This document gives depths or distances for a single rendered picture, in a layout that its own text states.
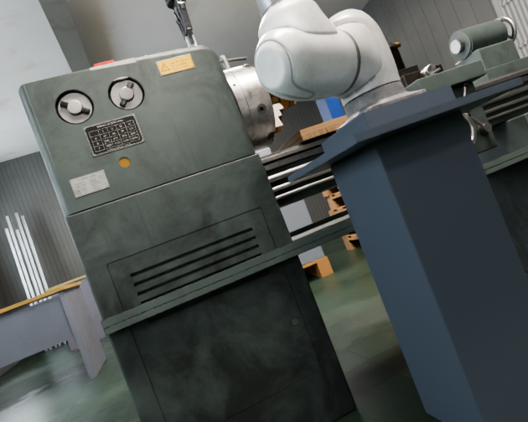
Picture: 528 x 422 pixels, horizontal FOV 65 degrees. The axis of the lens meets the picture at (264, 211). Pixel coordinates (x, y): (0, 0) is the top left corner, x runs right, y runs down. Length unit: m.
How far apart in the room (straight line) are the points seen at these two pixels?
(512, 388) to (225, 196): 0.88
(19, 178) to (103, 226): 6.74
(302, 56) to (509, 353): 0.80
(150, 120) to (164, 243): 0.37
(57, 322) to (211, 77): 2.67
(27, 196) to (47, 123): 6.57
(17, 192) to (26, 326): 4.50
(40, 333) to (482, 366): 3.16
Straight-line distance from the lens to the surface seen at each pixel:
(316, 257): 3.74
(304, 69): 0.91
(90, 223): 1.26
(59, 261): 7.69
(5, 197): 7.98
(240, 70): 1.57
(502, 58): 2.25
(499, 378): 1.13
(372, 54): 1.08
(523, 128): 2.00
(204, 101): 1.35
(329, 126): 1.53
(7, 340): 3.75
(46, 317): 3.66
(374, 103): 1.06
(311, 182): 1.50
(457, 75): 1.73
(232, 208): 1.28
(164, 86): 1.35
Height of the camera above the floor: 0.66
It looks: 1 degrees up
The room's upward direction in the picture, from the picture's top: 21 degrees counter-clockwise
